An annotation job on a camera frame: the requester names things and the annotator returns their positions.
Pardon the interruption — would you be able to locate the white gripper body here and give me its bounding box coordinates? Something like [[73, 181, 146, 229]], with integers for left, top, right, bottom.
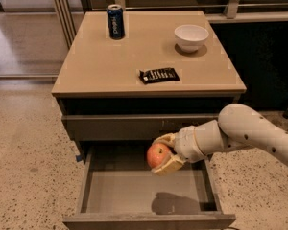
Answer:
[[174, 126, 205, 163]]

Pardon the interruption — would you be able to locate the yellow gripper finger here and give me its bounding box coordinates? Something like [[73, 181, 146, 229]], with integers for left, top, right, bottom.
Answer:
[[153, 133, 176, 148], [152, 153, 185, 176]]

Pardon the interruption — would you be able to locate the red apple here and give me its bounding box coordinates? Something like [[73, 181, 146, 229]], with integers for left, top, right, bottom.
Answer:
[[147, 143, 172, 169]]

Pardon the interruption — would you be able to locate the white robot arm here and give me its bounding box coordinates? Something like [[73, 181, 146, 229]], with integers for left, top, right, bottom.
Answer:
[[152, 103, 288, 175]]

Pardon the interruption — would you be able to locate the grey drawer cabinet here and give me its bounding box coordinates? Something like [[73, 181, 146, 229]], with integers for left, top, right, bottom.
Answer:
[[52, 11, 246, 230]]

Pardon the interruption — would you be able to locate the black snack bar wrapper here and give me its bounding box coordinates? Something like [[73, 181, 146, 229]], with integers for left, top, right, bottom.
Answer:
[[139, 68, 180, 84]]

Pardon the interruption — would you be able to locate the blue tape piece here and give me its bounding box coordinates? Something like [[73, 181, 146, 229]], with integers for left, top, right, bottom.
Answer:
[[76, 155, 83, 162]]

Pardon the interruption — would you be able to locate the white ceramic bowl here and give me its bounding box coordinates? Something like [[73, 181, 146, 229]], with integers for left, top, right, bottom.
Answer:
[[174, 24, 209, 53]]

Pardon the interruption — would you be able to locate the blue soda can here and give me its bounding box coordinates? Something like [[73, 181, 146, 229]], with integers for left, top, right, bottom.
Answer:
[[107, 4, 125, 39]]

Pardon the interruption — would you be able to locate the metal window frame rail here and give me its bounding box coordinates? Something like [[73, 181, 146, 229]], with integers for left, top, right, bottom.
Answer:
[[53, 0, 76, 48]]

